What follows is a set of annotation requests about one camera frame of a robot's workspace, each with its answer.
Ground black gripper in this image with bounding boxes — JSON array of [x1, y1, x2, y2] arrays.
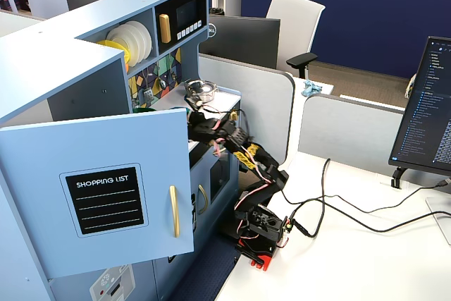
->
[[185, 97, 235, 144]]

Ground blue shopping list cabinet door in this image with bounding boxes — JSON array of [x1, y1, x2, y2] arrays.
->
[[0, 107, 195, 280]]

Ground steel pot with lid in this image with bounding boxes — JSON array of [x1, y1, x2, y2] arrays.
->
[[183, 80, 218, 105]]

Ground steel toy spatula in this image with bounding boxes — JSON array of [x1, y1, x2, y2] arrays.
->
[[143, 74, 154, 102]]

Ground grey fabric partition panel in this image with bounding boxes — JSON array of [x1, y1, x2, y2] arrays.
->
[[198, 53, 296, 172], [297, 93, 407, 177]]

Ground blue oven door with window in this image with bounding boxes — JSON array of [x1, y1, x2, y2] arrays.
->
[[207, 154, 239, 212]]

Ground black Dell monitor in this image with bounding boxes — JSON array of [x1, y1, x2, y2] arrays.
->
[[199, 14, 282, 71]]

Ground white toy plate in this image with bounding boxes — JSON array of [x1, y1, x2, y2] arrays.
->
[[130, 20, 153, 59], [119, 22, 148, 64], [106, 25, 140, 68]]

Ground blue dishwasher door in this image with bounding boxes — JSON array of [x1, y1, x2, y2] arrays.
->
[[190, 166, 211, 245]]

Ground black toy microwave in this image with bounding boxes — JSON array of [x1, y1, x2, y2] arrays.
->
[[154, 0, 207, 56]]

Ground blue crumpled cloth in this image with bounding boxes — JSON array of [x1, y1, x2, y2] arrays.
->
[[301, 80, 323, 98]]

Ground white office chair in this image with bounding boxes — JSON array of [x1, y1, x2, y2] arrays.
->
[[266, 0, 327, 80]]

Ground blue toy kitchen unit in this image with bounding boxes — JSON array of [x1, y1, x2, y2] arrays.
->
[[0, 0, 244, 301]]

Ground red table clamp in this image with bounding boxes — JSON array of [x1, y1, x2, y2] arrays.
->
[[235, 236, 280, 272]]

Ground blue fridge door with dispenser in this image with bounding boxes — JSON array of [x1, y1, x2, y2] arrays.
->
[[49, 258, 158, 301]]

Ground black monitor stand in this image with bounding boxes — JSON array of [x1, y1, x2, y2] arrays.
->
[[390, 166, 412, 190]]

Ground white yellow bundled object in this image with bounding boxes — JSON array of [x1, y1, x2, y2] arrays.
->
[[406, 73, 419, 99]]

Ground black monitor showing code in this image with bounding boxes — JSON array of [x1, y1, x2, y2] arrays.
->
[[388, 35, 451, 177]]

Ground black power cable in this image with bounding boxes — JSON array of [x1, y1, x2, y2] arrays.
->
[[291, 158, 332, 239]]

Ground black USB cable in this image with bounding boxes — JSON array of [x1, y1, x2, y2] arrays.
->
[[295, 178, 451, 217]]

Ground black thin cable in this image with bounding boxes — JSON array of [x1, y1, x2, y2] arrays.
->
[[280, 188, 451, 235]]

